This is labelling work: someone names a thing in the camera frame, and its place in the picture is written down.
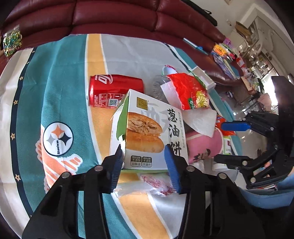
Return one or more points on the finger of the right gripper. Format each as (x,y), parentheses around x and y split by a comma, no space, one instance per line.
(235,126)
(230,159)

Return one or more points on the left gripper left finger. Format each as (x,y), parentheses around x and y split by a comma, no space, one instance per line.
(57,214)

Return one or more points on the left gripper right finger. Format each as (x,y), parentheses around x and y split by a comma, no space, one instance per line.
(214,206)

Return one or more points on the red snack bag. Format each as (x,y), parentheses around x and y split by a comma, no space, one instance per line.
(190,92)

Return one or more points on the clear plastic water bottle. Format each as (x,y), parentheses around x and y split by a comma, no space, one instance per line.
(160,80)

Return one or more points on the scallion pancake snack box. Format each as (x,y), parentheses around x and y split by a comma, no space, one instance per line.
(142,126)

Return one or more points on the red cola can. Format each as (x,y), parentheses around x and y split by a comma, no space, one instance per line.
(107,91)

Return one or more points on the wooden side table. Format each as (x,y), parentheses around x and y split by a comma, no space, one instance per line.
(243,92)

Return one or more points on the pink plush pillow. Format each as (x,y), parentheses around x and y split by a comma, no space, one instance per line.
(202,147)

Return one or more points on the stack of folded papers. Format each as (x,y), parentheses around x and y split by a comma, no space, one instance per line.
(224,56)

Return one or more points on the crumpled white plastic wrapper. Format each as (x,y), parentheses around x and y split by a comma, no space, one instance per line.
(155,184)

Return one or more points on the teal book on sofa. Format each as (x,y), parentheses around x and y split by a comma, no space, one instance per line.
(193,45)

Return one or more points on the teal patterned tablecloth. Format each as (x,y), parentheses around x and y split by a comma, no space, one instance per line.
(47,126)

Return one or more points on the dark red leather sofa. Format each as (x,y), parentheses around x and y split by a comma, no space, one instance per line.
(165,21)

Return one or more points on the glitter confetti bag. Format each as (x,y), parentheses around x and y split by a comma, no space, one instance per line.
(12,42)

